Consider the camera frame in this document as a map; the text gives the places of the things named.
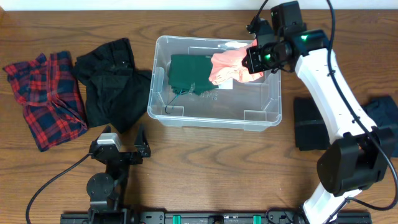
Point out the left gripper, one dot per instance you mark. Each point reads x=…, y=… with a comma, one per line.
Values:
x=142, y=153

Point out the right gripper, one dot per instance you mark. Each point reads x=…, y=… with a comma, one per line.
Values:
x=256, y=65

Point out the pink garment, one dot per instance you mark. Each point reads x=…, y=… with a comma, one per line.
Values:
x=229, y=65

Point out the large black garment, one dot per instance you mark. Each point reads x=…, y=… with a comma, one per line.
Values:
x=117, y=92

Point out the dark green garment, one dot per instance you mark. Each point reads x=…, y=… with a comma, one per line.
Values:
x=190, y=74

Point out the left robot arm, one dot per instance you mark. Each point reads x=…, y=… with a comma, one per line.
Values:
x=107, y=189

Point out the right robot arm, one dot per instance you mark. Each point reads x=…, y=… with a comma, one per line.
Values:
x=359, y=152

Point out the white label in bin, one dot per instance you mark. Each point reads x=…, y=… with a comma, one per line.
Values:
x=226, y=85

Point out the clear plastic storage bin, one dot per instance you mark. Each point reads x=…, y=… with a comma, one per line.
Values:
x=253, y=106

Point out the red navy plaid garment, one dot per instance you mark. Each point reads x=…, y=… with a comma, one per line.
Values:
x=50, y=98

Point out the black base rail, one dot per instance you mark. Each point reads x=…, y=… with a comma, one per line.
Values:
x=183, y=218

